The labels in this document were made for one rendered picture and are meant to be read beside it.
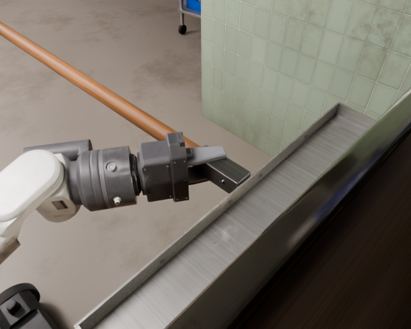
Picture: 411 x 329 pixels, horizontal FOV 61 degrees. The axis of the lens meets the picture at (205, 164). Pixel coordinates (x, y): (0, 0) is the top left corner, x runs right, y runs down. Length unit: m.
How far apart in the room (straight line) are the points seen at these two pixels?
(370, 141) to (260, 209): 0.30
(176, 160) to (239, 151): 1.88
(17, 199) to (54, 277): 1.44
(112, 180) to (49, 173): 0.08
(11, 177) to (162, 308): 0.25
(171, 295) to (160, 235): 1.49
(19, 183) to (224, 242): 0.27
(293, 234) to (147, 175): 0.35
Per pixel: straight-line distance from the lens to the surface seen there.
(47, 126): 2.79
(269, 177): 0.54
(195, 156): 0.51
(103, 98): 0.69
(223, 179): 0.50
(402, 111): 0.26
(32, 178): 0.49
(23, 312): 1.63
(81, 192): 0.50
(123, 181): 0.48
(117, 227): 1.98
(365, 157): 0.21
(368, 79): 1.77
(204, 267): 0.44
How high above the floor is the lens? 1.57
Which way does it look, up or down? 44 degrees down
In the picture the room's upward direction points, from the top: straight up
